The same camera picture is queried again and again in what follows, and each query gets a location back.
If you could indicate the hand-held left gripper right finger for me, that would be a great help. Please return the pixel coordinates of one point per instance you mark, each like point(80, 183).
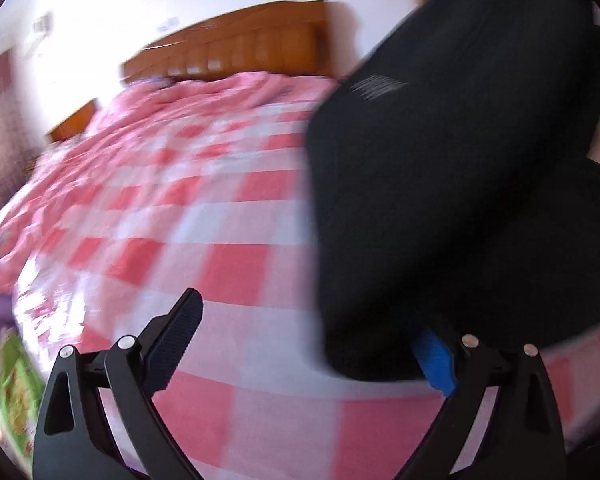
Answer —
point(437, 366)

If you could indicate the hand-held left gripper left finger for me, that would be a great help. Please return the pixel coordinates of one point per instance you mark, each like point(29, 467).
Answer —
point(175, 340)

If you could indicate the black pants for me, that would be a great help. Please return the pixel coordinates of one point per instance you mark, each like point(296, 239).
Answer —
point(430, 185)

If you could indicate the pink white checked bed sheet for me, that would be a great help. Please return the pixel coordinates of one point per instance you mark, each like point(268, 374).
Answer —
point(230, 260)

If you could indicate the green printed package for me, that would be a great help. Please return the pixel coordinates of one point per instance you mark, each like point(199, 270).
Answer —
point(17, 395)

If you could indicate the brown wooden nightstand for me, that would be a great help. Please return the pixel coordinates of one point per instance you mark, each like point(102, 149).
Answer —
point(72, 122)

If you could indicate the pink quilt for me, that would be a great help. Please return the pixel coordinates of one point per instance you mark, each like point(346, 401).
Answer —
point(220, 92)

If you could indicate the purple pillow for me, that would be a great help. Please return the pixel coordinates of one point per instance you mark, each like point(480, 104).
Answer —
point(155, 80)

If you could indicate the floral red curtain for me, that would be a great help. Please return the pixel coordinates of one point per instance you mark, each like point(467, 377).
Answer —
point(2, 135)

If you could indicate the wooden bed headboard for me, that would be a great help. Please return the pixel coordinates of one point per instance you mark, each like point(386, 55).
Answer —
point(240, 42)

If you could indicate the white air conditioner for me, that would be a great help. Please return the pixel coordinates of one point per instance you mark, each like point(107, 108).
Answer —
point(42, 27)

